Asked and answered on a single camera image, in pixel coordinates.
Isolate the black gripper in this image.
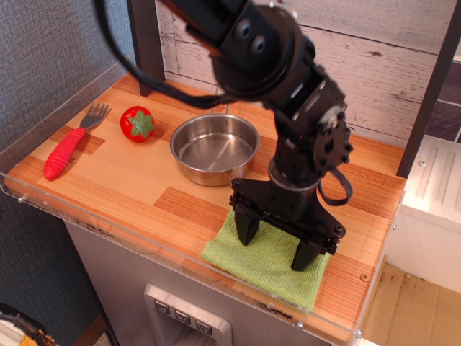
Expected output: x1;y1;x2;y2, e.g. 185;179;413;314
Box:
230;177;346;272

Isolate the green cloth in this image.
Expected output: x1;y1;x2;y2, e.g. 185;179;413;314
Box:
201;211;330;310

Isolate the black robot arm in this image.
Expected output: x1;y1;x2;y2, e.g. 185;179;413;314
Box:
166;1;353;271

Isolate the stainless steel bowl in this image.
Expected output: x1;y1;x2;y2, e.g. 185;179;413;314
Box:
170;113;260;187

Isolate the grey cabinet with dispenser panel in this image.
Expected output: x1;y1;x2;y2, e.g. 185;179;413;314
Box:
66;222;354;345

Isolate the white appliance right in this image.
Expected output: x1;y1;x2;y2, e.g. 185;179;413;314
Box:
385;136;460;292

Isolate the red toy tomato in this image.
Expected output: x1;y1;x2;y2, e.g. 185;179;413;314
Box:
120;106;155;142

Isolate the clear acrylic table guard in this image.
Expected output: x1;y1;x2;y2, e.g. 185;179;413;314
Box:
1;64;404;345

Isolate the yellow black object bottom left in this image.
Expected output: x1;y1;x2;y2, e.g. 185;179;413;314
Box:
1;314;56;345

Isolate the dark vertical post right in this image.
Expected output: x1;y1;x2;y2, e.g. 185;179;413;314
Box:
396;1;460;178

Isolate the dark vertical post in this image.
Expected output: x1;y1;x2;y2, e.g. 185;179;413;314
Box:
396;1;460;178
127;0;165;81

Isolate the red handled fork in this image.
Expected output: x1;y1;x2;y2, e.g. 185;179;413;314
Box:
43;103;109;180

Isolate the dark vertical post left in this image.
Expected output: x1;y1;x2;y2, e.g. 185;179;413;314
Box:
127;0;165;81

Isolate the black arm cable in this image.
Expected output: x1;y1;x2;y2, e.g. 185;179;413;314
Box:
94;0;354;207

